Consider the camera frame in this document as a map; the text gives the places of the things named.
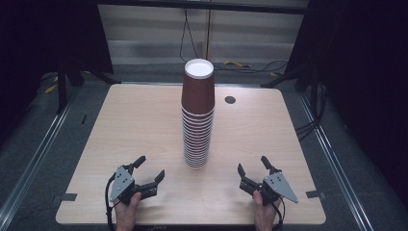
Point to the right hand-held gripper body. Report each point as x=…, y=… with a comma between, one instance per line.
x=279, y=187

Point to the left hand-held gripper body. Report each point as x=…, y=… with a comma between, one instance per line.
x=122, y=184

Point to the stack of brown paper cups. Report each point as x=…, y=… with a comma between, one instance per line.
x=197, y=141

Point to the person's right hand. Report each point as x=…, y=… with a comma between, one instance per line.
x=264, y=216

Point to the person's left hand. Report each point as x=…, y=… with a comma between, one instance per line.
x=125, y=216

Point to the grey tape piece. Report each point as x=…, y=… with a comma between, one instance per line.
x=315, y=194
x=66, y=197

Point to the small black floor strip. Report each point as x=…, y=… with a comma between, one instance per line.
x=84, y=119

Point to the dark round table grommet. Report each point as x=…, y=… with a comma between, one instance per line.
x=230, y=99

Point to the black metal stand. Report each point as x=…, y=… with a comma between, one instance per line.
x=312, y=86
x=61, y=86

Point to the small yellow floor tape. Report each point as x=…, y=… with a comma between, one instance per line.
x=274, y=74

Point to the long yellow floor tape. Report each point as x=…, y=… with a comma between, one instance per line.
x=235, y=64

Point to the yellow floor tape strips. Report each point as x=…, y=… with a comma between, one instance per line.
x=50, y=88

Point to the black curtain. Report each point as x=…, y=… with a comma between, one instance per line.
x=38, y=38
x=362, y=80

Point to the black overhead bar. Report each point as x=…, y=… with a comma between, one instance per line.
x=205, y=5

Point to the metal floor rail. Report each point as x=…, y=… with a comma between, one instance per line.
x=333, y=160
x=38, y=150

